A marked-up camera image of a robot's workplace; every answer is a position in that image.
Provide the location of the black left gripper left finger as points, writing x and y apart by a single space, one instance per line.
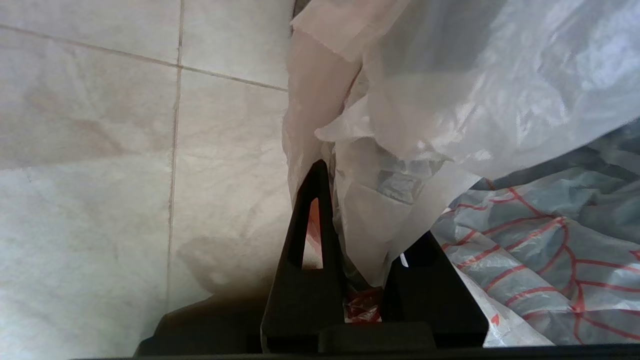
302 305

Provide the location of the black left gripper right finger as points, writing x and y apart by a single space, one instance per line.
440 305

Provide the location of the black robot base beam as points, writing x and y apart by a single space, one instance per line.
200 330

